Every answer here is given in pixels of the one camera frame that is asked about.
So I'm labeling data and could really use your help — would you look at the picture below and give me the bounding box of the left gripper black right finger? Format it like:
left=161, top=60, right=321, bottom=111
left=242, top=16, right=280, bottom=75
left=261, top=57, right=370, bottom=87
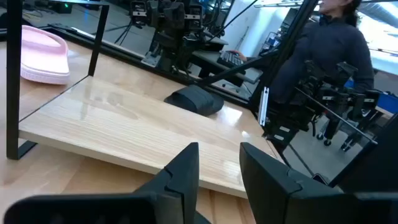
left=239, top=142, right=355, bottom=224

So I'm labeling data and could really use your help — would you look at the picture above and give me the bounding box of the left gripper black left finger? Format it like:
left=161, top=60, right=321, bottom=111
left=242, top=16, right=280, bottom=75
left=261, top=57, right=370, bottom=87
left=133, top=142, right=200, bottom=224

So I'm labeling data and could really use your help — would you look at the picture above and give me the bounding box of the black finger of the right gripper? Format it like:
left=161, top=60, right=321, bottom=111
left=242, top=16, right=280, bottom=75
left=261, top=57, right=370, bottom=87
left=146, top=0, right=165, bottom=29
left=164, top=2, right=187, bottom=30

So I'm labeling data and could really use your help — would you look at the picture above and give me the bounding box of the black slide sandal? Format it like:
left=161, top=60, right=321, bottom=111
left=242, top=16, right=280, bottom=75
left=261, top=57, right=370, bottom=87
left=164, top=84, right=225, bottom=118

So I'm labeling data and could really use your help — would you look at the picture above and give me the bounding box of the pink slide sandal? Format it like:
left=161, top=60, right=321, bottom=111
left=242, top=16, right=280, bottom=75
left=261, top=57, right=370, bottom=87
left=20, top=24, right=71, bottom=86

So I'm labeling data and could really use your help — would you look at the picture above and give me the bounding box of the black tripod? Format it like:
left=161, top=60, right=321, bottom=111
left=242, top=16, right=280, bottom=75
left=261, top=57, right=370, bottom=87
left=113, top=18, right=135, bottom=46

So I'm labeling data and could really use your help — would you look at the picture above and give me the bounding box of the black computer keyboard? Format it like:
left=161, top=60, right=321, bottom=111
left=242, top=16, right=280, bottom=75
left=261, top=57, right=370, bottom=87
left=216, top=49, right=246, bottom=69

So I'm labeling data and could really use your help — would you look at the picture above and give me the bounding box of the person's hand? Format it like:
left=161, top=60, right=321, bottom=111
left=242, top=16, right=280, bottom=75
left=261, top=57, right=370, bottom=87
left=231, top=49, right=248, bottom=62

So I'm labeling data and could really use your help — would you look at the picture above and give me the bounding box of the wheeled chair base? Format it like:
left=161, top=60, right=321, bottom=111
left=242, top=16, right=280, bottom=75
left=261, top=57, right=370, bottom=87
left=315, top=116, right=358, bottom=153

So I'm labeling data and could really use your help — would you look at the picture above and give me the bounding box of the grey desk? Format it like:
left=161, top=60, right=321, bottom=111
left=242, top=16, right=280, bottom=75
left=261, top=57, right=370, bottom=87
left=192, top=50, right=264, bottom=86

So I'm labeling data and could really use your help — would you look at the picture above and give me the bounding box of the black computer case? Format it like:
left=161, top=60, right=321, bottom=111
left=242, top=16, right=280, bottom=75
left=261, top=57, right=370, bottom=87
left=34, top=0, right=101, bottom=15

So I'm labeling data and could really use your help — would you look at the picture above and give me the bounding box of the person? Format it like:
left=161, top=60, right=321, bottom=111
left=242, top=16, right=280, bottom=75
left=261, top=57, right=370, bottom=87
left=269, top=0, right=376, bottom=105

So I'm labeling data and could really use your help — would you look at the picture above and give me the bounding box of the blue storage bin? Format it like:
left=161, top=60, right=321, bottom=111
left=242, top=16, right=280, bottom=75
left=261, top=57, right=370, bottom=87
left=344, top=79, right=398, bottom=116

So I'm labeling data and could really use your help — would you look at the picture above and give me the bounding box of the wooden shelf black metal frame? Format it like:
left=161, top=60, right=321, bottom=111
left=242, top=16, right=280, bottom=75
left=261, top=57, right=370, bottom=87
left=6, top=0, right=398, bottom=200

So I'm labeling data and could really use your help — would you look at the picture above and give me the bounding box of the black metal table frame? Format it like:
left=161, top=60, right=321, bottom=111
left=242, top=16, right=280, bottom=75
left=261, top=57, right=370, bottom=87
left=0, top=0, right=320, bottom=110

